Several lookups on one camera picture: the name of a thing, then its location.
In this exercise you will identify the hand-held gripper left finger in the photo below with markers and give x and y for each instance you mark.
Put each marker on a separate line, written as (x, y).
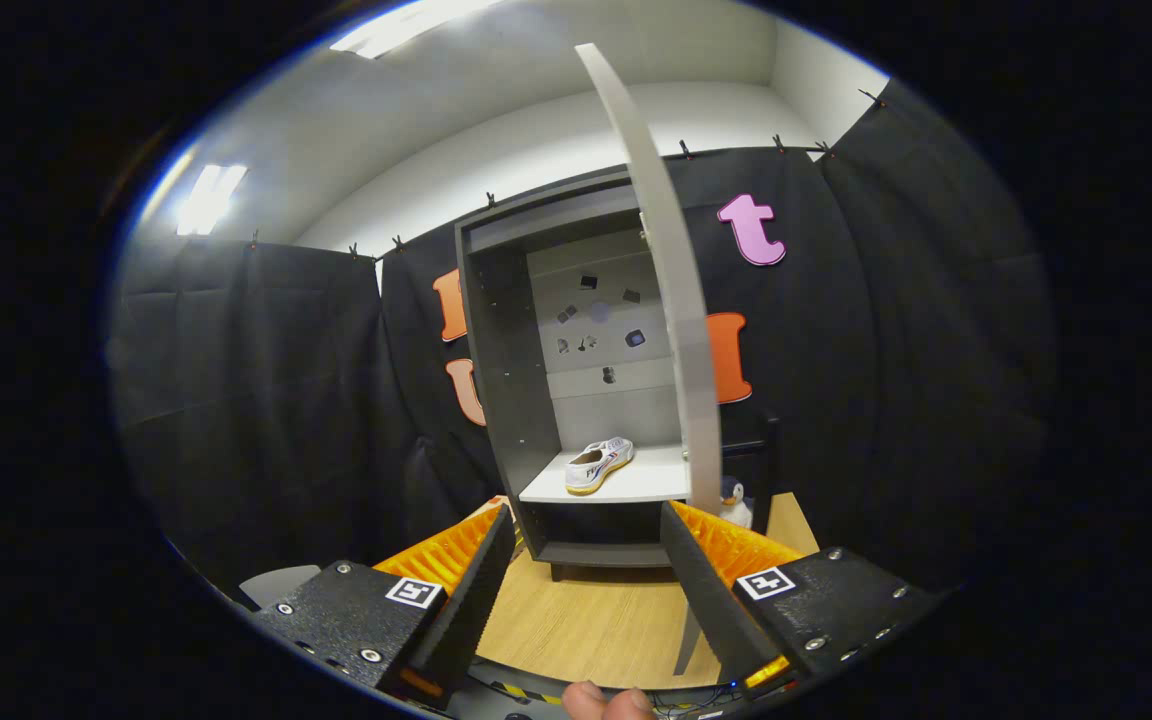
(466, 600)

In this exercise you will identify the white canvas shoe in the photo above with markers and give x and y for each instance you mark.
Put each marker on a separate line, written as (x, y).
(596, 465)

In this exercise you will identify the black backdrop cloth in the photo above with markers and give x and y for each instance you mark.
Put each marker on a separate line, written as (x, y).
(266, 400)

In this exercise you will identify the dark grey shoe cabinet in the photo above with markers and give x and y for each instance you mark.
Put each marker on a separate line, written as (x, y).
(511, 380)

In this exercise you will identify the penguin plush toy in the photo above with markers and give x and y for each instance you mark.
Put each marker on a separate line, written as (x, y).
(734, 505)

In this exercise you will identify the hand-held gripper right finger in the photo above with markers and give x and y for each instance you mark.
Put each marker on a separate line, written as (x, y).
(701, 590)

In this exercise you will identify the wide ceiling light panel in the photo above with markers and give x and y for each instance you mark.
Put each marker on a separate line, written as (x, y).
(406, 25)

